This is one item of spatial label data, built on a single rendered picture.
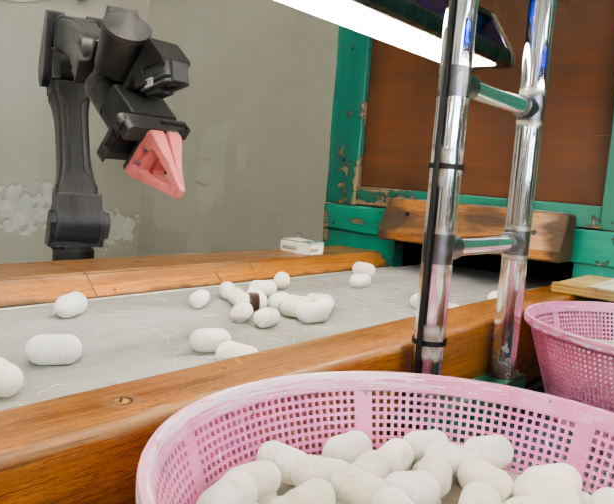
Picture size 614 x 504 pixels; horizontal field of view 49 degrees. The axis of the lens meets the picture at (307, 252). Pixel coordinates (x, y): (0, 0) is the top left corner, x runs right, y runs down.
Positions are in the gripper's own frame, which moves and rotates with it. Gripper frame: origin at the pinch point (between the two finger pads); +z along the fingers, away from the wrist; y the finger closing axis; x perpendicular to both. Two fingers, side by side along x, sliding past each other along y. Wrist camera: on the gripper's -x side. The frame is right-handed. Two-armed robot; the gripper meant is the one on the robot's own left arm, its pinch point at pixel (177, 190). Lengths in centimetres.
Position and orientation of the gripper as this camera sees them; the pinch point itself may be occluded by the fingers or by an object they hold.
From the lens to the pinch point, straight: 79.5
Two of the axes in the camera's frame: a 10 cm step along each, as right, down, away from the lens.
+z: 5.4, 7.4, -4.0
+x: -5.6, 6.7, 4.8
